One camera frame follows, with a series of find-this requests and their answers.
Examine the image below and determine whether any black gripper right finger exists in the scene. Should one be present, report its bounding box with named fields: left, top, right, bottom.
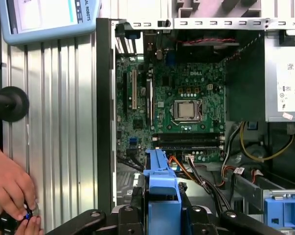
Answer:
left=180, top=192, right=288, bottom=235

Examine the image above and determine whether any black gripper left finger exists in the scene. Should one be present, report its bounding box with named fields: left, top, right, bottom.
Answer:
left=45, top=186, right=145, bottom=235

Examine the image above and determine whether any hard disk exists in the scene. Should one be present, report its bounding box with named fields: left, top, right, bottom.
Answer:
left=142, top=147, right=183, bottom=235

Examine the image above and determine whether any person's right hand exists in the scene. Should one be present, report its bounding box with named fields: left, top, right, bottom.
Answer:
left=14, top=216, right=45, bottom=235

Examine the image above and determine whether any person's left hand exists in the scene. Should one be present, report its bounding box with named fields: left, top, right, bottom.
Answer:
left=0, top=144, right=40, bottom=221

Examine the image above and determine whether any black RAM slot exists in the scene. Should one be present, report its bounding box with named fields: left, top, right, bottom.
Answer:
left=152, top=137, right=225, bottom=142
left=152, top=142, right=225, bottom=147
left=152, top=146, right=225, bottom=151
left=152, top=133, right=225, bottom=138

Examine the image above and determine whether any blue drive latch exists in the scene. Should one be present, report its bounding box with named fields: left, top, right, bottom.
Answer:
left=263, top=193, right=295, bottom=232

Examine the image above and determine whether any metal drive cage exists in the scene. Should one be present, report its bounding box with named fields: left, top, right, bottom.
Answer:
left=242, top=171, right=295, bottom=235

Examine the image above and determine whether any metal locking lever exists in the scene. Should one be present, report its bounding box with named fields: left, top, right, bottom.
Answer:
left=171, top=118, right=204, bottom=125

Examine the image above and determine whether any black PC case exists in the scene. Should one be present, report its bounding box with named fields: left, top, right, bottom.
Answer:
left=95, top=17, right=295, bottom=235

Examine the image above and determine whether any silver CPU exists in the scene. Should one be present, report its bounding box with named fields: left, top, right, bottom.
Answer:
left=178, top=102, right=199, bottom=121

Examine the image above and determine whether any black CPU socket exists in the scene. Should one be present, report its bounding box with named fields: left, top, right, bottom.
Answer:
left=170, top=97, right=205, bottom=125

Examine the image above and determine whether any metal socket cover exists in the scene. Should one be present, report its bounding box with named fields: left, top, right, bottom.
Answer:
left=173, top=99, right=204, bottom=122

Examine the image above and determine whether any black expansion slot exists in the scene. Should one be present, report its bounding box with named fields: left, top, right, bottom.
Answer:
left=122, top=72, right=128, bottom=118

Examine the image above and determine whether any white expansion slot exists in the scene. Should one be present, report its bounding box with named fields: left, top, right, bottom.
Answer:
left=131, top=69, right=138, bottom=110

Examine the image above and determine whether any green motherboard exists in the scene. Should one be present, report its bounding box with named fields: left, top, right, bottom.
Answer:
left=115, top=55, right=227, bottom=165

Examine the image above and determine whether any black round flanged knob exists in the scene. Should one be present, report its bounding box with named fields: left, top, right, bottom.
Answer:
left=0, top=86, right=30, bottom=122

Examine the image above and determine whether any black case fan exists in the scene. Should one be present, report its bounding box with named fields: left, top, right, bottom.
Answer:
left=175, top=36, right=240, bottom=65

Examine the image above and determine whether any grey power supply unit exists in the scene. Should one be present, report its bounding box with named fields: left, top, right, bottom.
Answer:
left=225, top=30, right=295, bottom=123

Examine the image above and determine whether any pale blue teach pendant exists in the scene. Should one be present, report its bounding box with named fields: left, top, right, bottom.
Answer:
left=0, top=0, right=103, bottom=46

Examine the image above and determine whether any black cable bundle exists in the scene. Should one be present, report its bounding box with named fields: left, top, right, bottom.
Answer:
left=186, top=156, right=236, bottom=214

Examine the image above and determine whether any orange wire bundle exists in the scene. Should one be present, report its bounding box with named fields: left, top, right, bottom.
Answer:
left=168, top=154, right=196, bottom=183

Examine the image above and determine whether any grey white wire bundle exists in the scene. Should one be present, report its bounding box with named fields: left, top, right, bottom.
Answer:
left=221, top=121, right=244, bottom=182

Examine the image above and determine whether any yellow wire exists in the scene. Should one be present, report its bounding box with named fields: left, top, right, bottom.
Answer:
left=239, top=121, right=295, bottom=163

